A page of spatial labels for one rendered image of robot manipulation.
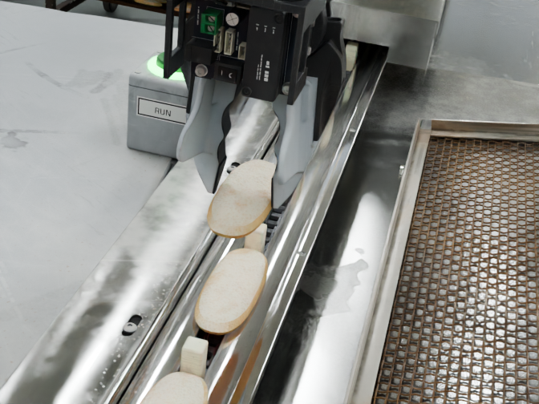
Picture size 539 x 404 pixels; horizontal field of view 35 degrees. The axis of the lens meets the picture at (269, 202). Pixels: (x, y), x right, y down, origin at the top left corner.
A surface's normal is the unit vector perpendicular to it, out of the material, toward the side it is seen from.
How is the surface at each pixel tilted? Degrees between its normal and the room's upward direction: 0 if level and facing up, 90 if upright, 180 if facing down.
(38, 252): 0
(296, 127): 84
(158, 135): 90
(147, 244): 0
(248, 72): 90
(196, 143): 95
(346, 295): 0
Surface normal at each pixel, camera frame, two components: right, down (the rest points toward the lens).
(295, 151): 0.97, 0.14
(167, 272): 0.11, -0.85
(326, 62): -0.25, 0.47
